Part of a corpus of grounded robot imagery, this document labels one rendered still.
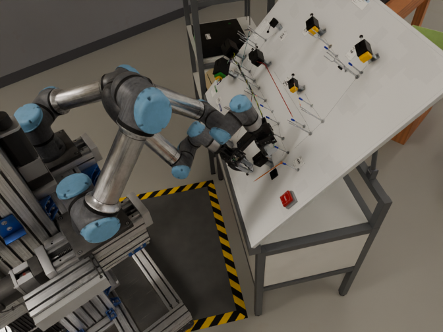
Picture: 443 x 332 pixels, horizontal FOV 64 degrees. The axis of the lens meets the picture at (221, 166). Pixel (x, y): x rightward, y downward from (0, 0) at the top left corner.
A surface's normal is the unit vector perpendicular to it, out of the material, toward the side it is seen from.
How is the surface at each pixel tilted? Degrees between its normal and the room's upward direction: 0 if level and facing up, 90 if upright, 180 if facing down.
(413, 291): 0
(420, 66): 49
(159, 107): 86
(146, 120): 84
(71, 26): 90
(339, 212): 0
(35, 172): 90
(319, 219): 0
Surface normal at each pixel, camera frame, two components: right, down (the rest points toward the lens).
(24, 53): 0.62, 0.56
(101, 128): -0.06, -0.67
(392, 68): -0.77, -0.30
